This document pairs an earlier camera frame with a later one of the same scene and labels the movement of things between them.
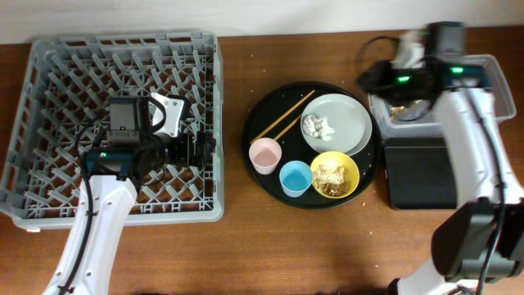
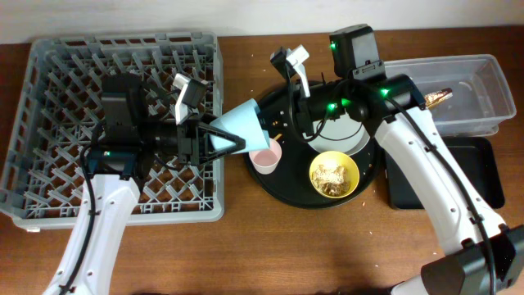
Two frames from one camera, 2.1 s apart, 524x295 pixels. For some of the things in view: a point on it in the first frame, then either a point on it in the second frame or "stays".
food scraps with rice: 331,182 stays
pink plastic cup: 264,153 stays
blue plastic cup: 295,178 -> 245,121
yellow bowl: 334,174 stays
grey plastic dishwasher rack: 65,108 stays
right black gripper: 391,83 -> 295,112
